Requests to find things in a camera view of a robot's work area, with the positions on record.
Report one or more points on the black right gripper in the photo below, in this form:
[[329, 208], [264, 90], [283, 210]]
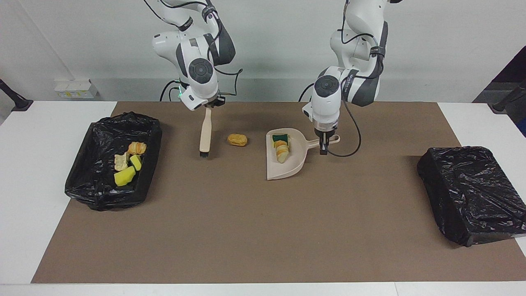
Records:
[[217, 98]]

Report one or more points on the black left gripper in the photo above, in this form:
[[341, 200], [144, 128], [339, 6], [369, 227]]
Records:
[[324, 132]]

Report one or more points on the beige hand brush black bristles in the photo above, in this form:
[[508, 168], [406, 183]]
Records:
[[206, 131]]

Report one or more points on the orange brown bread loaf piece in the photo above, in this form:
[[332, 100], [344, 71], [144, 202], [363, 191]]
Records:
[[237, 139]]

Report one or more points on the pale yellow rough foam chunk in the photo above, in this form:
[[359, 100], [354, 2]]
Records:
[[282, 155]]

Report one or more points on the green and yellow sponge piece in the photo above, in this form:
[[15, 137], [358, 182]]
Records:
[[280, 137]]

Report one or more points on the beige plastic dustpan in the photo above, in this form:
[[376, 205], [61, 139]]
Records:
[[283, 170]]

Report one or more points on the orange striped croissant piece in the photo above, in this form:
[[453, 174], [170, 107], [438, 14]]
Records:
[[137, 148]]

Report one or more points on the small yellow sponge piece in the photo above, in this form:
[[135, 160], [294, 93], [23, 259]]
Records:
[[136, 162]]

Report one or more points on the pale beige ridged foam piece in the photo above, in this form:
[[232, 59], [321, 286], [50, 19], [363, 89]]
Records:
[[121, 161]]

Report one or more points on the large yellow sponge piece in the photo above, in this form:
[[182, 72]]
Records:
[[124, 176]]

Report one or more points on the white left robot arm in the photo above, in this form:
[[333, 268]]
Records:
[[361, 24]]

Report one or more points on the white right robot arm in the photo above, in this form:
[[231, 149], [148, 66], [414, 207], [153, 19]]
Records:
[[201, 78]]

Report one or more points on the black bag lined bin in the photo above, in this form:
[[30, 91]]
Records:
[[472, 193], [94, 164]]

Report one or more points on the brown table mat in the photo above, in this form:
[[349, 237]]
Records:
[[263, 255]]

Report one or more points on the white wall socket box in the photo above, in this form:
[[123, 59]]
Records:
[[76, 89]]

